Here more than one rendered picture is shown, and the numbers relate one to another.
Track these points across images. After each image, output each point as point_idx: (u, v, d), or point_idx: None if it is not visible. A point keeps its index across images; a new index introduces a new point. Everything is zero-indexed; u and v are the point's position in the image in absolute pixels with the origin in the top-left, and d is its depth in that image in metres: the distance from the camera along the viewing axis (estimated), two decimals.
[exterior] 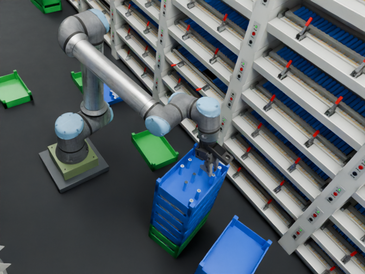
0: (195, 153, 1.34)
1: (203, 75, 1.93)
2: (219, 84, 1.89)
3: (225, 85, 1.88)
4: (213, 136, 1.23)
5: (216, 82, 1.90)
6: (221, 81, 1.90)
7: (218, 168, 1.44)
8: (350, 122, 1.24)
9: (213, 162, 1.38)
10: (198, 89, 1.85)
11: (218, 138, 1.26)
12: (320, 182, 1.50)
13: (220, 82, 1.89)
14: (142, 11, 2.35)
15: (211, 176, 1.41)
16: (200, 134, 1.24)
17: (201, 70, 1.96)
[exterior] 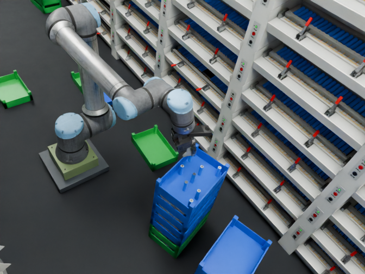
0: (178, 149, 1.29)
1: (203, 75, 1.93)
2: (219, 84, 1.89)
3: (225, 85, 1.88)
4: (194, 122, 1.21)
5: (216, 82, 1.90)
6: (221, 81, 1.90)
7: (218, 168, 1.44)
8: (350, 122, 1.24)
9: None
10: (198, 89, 1.85)
11: None
12: (320, 182, 1.50)
13: (220, 82, 1.89)
14: (142, 11, 2.35)
15: (211, 79, 1.92)
16: (183, 129, 1.19)
17: (201, 70, 1.96)
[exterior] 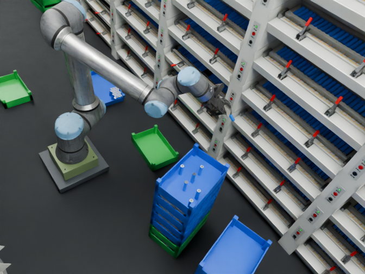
0: (221, 111, 1.46)
1: (203, 75, 1.93)
2: None
3: (225, 85, 1.88)
4: (208, 82, 1.42)
5: (216, 82, 1.90)
6: (221, 81, 1.90)
7: None
8: (350, 122, 1.24)
9: None
10: None
11: None
12: (320, 182, 1.50)
13: (220, 82, 1.89)
14: (142, 11, 2.35)
15: (211, 79, 1.92)
16: (209, 90, 1.39)
17: (201, 70, 1.96)
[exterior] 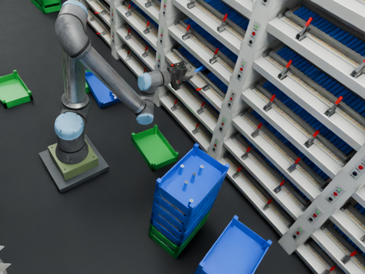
0: (177, 63, 1.78)
1: (203, 75, 1.93)
2: (219, 84, 1.89)
3: (225, 85, 1.88)
4: None
5: (216, 82, 1.90)
6: (221, 81, 1.90)
7: (206, 75, 1.94)
8: (350, 122, 1.24)
9: (188, 74, 1.83)
10: (198, 89, 1.85)
11: None
12: (320, 182, 1.50)
13: (220, 82, 1.89)
14: (142, 11, 2.35)
15: (211, 79, 1.92)
16: None
17: (201, 70, 1.96)
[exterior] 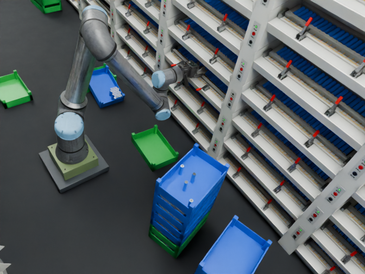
0: (188, 61, 1.86)
1: (203, 75, 1.93)
2: (219, 84, 1.89)
3: (225, 85, 1.88)
4: None
5: (216, 82, 1.90)
6: (221, 81, 1.90)
7: (206, 75, 1.94)
8: (350, 122, 1.24)
9: (199, 71, 1.91)
10: (198, 89, 1.85)
11: None
12: (320, 182, 1.50)
13: (220, 82, 1.89)
14: (142, 11, 2.35)
15: (211, 79, 1.92)
16: None
17: None
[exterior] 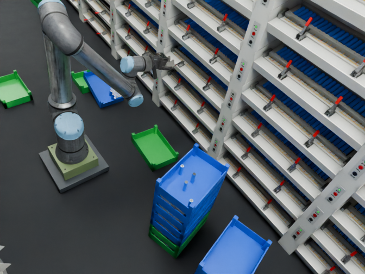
0: (158, 53, 1.89)
1: (206, 74, 1.93)
2: (221, 83, 1.89)
3: None
4: None
5: (218, 81, 1.90)
6: None
7: (207, 74, 1.95)
8: (350, 122, 1.24)
9: (168, 64, 1.94)
10: (210, 79, 1.86)
11: None
12: (320, 182, 1.50)
13: (222, 81, 1.90)
14: (142, 11, 2.35)
15: (213, 78, 1.92)
16: None
17: (203, 69, 1.97)
